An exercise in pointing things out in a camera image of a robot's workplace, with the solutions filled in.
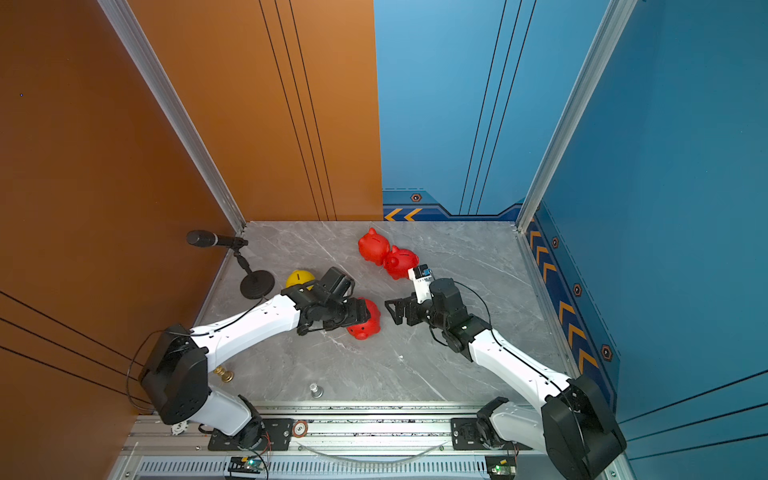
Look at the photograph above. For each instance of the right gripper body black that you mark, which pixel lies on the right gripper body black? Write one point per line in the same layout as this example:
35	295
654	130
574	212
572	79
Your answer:
431	314

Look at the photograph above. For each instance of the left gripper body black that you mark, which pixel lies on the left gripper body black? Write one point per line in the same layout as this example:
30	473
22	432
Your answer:
337	314

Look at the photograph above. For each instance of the red piggy bank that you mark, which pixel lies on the red piggy bank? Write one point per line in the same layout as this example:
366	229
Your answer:
369	328
374	247
399	261

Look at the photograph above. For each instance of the yellow piggy bank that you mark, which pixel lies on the yellow piggy bank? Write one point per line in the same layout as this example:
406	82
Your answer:
302	278

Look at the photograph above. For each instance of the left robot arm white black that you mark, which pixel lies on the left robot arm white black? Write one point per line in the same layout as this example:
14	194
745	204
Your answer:
176	374

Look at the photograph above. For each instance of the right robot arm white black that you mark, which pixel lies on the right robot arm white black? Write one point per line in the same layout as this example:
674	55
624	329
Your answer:
567	418

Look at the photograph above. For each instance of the brass knob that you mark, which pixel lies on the brass knob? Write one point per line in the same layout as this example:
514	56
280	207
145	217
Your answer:
225	375

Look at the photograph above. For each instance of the right circuit board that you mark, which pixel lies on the right circuit board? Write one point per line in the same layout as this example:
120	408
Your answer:
501	468

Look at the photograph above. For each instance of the circuit board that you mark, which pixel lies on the circuit board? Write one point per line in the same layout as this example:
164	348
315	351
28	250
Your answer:
247	467
501	468

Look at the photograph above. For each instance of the left circuit board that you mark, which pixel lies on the left circuit board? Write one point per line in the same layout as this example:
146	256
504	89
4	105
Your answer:
247	467

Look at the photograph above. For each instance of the white gear disc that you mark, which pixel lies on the white gear disc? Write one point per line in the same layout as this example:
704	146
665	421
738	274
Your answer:
179	428

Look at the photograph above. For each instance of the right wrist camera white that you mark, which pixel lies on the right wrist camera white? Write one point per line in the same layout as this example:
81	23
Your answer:
421	277

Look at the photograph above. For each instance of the silver metal post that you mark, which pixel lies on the silver metal post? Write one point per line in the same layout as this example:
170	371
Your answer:
316	391

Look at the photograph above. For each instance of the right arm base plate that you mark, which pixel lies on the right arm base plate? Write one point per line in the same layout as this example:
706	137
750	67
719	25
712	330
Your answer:
477	434

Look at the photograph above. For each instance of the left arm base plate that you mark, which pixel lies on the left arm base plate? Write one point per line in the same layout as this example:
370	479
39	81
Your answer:
275	436

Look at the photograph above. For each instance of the left aluminium corner post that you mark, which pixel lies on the left aluminium corner post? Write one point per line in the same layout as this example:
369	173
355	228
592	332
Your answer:
127	27

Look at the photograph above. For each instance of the aluminium corner post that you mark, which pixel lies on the aluminium corner post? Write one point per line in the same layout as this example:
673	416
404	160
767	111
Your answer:
609	32
127	27

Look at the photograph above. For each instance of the right aluminium corner post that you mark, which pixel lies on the right aluminium corner post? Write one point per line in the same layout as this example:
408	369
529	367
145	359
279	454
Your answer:
609	32

